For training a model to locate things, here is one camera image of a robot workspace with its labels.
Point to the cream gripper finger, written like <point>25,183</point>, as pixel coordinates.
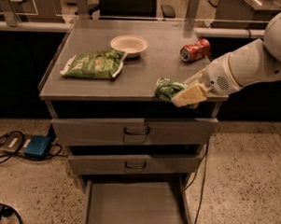
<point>195,77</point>
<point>193,94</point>

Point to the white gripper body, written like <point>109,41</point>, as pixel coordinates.
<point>217,75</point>

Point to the green soda can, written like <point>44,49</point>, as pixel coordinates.
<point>168,90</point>

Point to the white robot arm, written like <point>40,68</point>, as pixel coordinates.
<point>258,61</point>

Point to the red soda can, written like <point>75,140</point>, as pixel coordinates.
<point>195,51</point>

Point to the grey drawer cabinet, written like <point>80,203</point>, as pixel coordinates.
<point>131,95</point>

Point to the grey top drawer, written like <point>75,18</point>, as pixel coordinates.
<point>133,132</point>

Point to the grey drawer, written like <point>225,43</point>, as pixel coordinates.
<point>134,164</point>
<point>133,132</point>
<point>135,203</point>

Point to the grey middle drawer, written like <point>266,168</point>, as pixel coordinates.
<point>134,164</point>

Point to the grey bottom drawer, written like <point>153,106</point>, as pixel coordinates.
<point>135,203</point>

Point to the white paper bowl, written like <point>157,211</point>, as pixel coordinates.
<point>133,45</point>

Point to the green chip bag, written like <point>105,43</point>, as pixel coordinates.
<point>101,64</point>

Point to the black office chair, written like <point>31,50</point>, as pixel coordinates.
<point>135,10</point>

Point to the blue electronics box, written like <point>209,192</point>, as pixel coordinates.
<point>38,147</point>

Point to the grey flat device on floor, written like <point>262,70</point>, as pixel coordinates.
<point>15,142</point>

